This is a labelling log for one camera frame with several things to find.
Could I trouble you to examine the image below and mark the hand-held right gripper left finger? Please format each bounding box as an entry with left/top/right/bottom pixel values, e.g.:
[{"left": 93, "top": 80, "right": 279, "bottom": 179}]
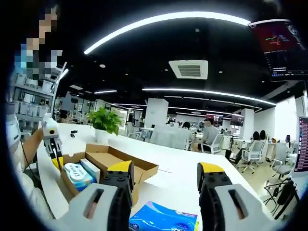
[{"left": 61, "top": 160, "right": 135, "bottom": 231}]

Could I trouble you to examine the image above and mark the desk monitor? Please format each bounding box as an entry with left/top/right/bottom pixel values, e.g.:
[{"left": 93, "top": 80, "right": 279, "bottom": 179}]
[{"left": 292, "top": 115, "right": 308, "bottom": 179}]

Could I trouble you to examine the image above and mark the green potted plant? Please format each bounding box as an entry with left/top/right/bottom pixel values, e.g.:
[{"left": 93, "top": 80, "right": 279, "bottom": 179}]
[{"left": 86, "top": 107, "right": 124, "bottom": 143}]

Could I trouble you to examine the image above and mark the white pillar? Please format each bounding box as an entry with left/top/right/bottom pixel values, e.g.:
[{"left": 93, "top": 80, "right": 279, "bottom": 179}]
[{"left": 144, "top": 98, "right": 169, "bottom": 126}]

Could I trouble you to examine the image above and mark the white office chair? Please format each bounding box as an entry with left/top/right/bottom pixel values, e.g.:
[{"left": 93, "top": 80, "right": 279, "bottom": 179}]
[
  {"left": 240, "top": 140, "right": 266, "bottom": 173},
  {"left": 270, "top": 141, "right": 293, "bottom": 179}
]

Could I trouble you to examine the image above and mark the grey storage shelf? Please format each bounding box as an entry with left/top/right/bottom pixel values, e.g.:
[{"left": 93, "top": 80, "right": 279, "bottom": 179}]
[{"left": 11, "top": 62, "right": 69, "bottom": 126}]

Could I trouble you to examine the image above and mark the blue white soft tissue pack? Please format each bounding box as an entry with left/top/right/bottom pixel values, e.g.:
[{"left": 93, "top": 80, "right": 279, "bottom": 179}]
[{"left": 128, "top": 201, "right": 199, "bottom": 231}]

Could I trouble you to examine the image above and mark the white ceiling air vent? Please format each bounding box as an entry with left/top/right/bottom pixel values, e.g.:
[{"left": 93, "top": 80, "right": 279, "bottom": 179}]
[{"left": 168, "top": 60, "right": 209, "bottom": 80}]

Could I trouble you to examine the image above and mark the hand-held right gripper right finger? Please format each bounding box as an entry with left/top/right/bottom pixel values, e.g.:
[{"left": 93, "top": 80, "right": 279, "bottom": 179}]
[{"left": 197, "top": 161, "right": 275, "bottom": 231}]

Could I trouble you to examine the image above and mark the brown cardboard shoe box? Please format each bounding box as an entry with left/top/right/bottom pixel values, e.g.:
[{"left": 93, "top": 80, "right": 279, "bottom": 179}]
[{"left": 60, "top": 143, "right": 159, "bottom": 208}]

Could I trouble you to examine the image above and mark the large hanging screen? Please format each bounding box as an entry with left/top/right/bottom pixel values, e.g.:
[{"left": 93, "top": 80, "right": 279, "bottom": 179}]
[{"left": 247, "top": 19, "right": 308, "bottom": 83}]

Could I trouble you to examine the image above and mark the red hanging monitor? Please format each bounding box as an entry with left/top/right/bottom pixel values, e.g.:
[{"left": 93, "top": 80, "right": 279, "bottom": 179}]
[{"left": 211, "top": 115, "right": 224, "bottom": 126}]

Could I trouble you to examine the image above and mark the dark hanging monitor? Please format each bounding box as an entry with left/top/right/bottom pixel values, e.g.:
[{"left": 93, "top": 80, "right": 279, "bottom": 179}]
[{"left": 230, "top": 115, "right": 245, "bottom": 127}]

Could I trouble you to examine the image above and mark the small white carton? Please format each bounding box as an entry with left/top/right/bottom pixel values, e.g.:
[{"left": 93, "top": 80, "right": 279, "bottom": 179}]
[{"left": 79, "top": 158, "right": 101, "bottom": 183}]

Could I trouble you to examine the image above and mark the operator in white shirt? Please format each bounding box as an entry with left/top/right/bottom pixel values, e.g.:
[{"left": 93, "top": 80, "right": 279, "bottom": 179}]
[{"left": 7, "top": 115, "right": 54, "bottom": 220}]

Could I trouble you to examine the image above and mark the curved ceiling light strip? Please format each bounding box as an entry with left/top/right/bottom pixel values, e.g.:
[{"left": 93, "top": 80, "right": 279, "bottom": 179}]
[{"left": 83, "top": 11, "right": 252, "bottom": 55}]

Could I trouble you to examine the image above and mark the straight ceiling light strip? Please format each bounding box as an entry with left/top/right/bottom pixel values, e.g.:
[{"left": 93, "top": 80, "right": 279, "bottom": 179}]
[{"left": 141, "top": 88, "right": 277, "bottom": 106}]

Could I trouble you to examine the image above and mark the blue soft wet wipes pack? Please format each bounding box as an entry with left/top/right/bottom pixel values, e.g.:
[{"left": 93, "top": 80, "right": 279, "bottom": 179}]
[{"left": 63, "top": 163, "right": 97, "bottom": 192}]

